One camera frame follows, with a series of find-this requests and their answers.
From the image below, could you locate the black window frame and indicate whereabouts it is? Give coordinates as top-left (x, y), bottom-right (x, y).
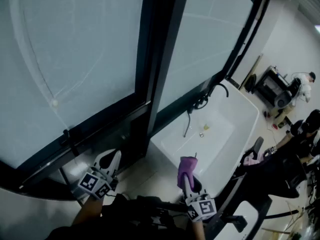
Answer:
top-left (0, 0), bottom-right (276, 202)

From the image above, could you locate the grey slatted blind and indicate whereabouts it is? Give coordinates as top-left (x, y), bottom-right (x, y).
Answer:
top-left (296, 0), bottom-right (320, 26)

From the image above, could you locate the frosted glass window pane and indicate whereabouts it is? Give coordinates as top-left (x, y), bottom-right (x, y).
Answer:
top-left (156, 0), bottom-right (259, 115)
top-left (0, 0), bottom-right (147, 170)

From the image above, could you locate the black curved frame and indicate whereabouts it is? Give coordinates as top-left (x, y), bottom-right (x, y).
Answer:
top-left (209, 172), bottom-right (274, 240)

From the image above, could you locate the pink cloth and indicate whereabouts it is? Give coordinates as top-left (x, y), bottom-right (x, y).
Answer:
top-left (243, 151), bottom-right (263, 166)

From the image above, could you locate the person's dark clothing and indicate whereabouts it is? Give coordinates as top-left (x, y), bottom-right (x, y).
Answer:
top-left (46, 193), bottom-right (193, 240)

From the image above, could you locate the black faucet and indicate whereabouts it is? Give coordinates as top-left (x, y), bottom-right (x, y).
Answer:
top-left (187, 82), bottom-right (230, 115)

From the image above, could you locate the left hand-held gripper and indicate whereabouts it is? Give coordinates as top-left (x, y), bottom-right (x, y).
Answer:
top-left (71, 149), bottom-right (123, 201)

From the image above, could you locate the black office chair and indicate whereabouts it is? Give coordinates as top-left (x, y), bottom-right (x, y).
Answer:
top-left (239, 136), bottom-right (310, 200)

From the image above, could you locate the person's left forearm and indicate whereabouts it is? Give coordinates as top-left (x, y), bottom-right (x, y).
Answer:
top-left (71, 196), bottom-right (104, 228)

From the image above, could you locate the white blind cord with knob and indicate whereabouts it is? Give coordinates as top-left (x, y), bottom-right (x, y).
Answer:
top-left (23, 8), bottom-right (68, 135)

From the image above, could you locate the black equipment cart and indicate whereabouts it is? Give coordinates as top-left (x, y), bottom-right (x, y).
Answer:
top-left (254, 65), bottom-right (295, 109)

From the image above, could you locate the black window handle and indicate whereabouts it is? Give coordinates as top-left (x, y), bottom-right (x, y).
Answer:
top-left (62, 128), bottom-right (81, 158)

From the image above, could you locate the person's right forearm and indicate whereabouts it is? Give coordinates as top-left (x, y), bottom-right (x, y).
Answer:
top-left (191, 220), bottom-right (207, 240)

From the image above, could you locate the white sink basin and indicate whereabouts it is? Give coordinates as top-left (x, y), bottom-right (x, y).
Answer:
top-left (149, 78), bottom-right (261, 198)

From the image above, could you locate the purple cloth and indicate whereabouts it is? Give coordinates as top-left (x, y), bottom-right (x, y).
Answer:
top-left (176, 155), bottom-right (199, 189)

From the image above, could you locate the black monitor on stand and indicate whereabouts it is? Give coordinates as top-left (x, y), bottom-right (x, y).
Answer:
top-left (134, 195), bottom-right (249, 234)

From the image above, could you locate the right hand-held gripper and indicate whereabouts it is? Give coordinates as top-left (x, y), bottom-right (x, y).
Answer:
top-left (181, 171), bottom-right (218, 223)

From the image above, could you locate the black bag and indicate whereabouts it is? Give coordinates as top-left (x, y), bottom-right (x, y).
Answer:
top-left (243, 73), bottom-right (258, 93)

